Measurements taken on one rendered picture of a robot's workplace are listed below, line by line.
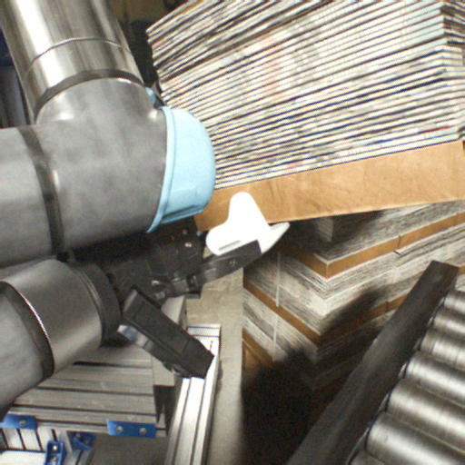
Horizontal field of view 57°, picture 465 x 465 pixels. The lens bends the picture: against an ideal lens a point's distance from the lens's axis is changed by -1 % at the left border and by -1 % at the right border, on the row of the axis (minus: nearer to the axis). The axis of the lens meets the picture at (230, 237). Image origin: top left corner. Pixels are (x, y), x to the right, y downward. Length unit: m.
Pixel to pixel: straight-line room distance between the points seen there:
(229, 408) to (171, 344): 1.24
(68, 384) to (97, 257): 0.47
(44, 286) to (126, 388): 0.46
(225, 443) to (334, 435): 1.01
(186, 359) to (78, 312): 0.12
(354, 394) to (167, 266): 0.31
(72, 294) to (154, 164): 0.11
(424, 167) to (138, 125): 0.21
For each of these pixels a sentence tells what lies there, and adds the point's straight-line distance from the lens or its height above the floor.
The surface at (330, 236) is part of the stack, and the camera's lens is 1.08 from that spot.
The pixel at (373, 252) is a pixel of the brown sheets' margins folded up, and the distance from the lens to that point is 1.25.
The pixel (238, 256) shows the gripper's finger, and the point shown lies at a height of 1.02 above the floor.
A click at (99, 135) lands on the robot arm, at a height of 1.14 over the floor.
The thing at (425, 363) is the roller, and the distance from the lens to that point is 0.64.
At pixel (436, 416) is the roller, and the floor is 0.79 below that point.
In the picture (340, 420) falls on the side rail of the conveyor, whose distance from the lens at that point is 0.53.
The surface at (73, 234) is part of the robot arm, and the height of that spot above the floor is 1.09.
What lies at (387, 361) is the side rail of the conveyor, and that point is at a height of 0.80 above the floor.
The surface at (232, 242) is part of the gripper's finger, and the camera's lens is 0.39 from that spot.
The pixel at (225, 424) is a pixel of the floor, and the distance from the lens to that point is 1.55.
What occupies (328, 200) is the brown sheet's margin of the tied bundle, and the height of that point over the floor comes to 1.06.
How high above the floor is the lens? 1.20
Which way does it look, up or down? 27 degrees down
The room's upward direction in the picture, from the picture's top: straight up
